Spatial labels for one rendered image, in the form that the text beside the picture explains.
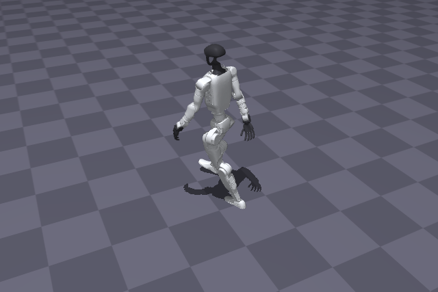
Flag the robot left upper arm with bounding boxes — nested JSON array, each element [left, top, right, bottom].
[[190, 77, 211, 113]]

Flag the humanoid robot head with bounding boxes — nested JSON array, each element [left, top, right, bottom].
[[204, 44, 226, 76]]

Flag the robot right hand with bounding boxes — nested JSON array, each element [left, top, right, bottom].
[[240, 114, 255, 141]]

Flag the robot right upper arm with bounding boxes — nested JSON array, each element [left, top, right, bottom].
[[227, 66, 242, 100]]

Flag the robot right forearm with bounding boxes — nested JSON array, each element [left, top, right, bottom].
[[236, 91, 249, 121]]

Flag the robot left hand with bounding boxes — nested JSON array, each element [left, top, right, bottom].
[[173, 125, 183, 140]]

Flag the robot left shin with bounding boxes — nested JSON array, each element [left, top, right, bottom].
[[218, 168, 241, 202]]

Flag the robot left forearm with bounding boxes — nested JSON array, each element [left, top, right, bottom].
[[177, 105, 195, 129]]

